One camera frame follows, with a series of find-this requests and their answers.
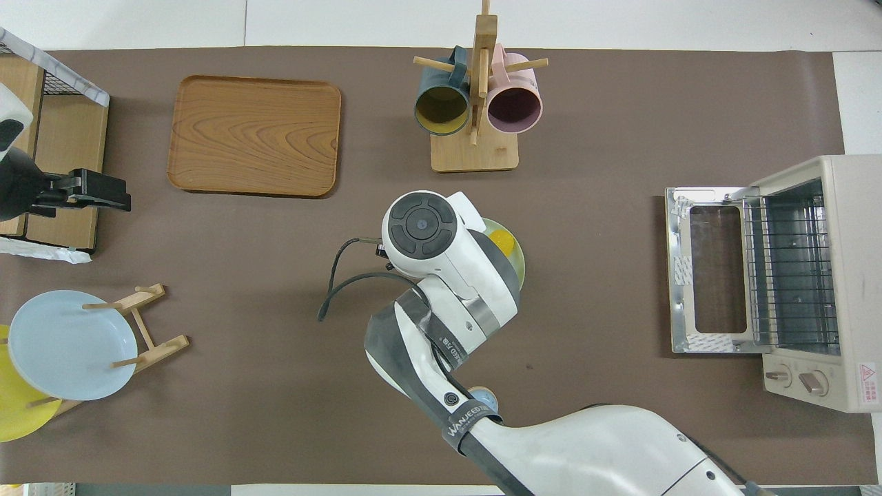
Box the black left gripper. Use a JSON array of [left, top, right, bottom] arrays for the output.
[[0, 148, 132, 221]]

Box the light green plate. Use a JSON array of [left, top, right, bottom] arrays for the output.
[[479, 217, 526, 291]]

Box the white toaster oven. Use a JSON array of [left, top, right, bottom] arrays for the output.
[[665, 155, 882, 414]]

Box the wooden stepped shelf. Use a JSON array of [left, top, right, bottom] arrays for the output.
[[0, 55, 110, 250]]

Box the wooden shelf box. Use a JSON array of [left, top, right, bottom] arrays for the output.
[[0, 26, 111, 265]]

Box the light blue plate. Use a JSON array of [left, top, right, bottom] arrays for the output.
[[8, 290, 139, 402]]

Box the wooden plate rack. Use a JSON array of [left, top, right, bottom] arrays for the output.
[[28, 283, 190, 420]]

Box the brown wooden tray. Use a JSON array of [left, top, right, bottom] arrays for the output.
[[167, 74, 342, 198]]

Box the brown table mat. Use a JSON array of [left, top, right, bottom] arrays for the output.
[[0, 47, 879, 486]]

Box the yellow plate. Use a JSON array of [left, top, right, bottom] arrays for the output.
[[0, 324, 63, 443]]

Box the dark blue mug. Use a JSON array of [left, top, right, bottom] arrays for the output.
[[414, 45, 472, 136]]

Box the wooden mug tree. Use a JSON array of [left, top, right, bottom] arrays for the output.
[[413, 0, 550, 173]]

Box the pink mug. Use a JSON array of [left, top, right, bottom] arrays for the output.
[[486, 43, 544, 135]]

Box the black wire basket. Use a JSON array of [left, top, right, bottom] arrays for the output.
[[0, 38, 111, 256]]

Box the metal wire oven rack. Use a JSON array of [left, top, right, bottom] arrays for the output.
[[743, 195, 841, 347]]

